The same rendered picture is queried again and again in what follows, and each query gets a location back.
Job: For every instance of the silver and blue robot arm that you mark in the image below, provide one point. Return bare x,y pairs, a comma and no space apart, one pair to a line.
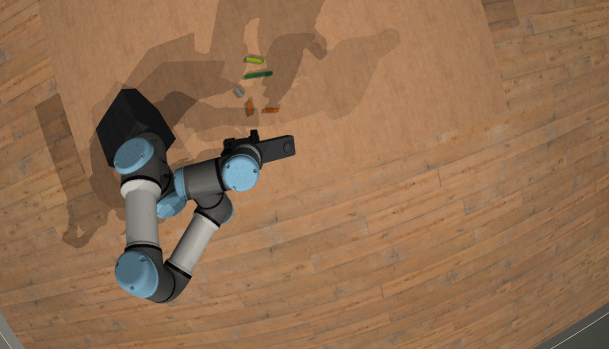
141,271

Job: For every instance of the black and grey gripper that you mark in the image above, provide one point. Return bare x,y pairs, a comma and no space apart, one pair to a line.
228,148

